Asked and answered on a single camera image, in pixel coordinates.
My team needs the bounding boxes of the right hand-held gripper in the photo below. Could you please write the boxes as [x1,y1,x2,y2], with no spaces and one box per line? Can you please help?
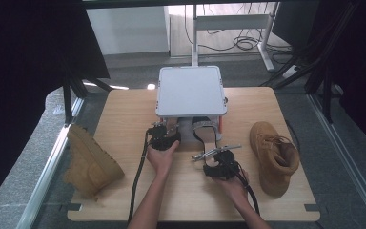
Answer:
[192,144,247,179]

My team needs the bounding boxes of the aluminium rail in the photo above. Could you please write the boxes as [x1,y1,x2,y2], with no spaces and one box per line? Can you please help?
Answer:
[15,96,85,229]
[308,94,366,228]

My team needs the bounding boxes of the white cabinet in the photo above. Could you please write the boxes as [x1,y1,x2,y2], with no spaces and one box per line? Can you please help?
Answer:
[86,6,170,55]

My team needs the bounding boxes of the black curtain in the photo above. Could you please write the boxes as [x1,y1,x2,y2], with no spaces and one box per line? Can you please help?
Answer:
[304,0,366,156]
[0,0,111,218]

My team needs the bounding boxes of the white power strip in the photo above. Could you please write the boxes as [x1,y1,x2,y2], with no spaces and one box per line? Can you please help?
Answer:
[281,65,298,79]

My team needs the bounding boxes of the tan suede lace-up boot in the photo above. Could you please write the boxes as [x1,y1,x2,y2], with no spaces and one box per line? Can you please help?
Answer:
[62,123,126,201]
[249,121,300,198]

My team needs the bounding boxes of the grey two-tier shoe rack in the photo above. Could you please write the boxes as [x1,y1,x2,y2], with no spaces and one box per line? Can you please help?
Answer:
[154,65,229,142]

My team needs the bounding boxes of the white metal desk frame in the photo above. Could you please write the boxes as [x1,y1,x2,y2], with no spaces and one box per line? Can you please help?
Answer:
[191,3,280,73]

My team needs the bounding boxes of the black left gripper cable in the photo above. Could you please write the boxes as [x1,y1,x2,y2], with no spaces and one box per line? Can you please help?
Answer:
[127,128,151,223]

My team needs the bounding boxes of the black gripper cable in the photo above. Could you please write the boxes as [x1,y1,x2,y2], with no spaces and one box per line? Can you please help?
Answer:
[127,128,151,223]
[234,161,261,216]

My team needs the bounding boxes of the person's left hand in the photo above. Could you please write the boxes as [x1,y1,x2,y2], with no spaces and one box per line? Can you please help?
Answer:
[146,141,180,177]

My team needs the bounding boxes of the black cables on floor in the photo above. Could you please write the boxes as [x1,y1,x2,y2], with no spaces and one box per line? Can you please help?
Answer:
[199,31,294,55]

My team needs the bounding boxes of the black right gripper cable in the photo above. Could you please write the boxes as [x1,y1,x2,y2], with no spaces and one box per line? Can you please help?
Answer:
[234,161,261,216]

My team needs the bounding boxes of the person's right hand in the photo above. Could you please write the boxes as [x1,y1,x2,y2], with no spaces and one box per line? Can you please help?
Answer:
[213,171,252,208]

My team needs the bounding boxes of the black metal stand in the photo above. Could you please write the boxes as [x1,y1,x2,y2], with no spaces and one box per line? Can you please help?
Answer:
[260,0,361,124]
[61,68,112,127]

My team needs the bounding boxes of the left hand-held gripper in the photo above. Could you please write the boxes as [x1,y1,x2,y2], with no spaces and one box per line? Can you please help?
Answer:
[146,120,182,151]

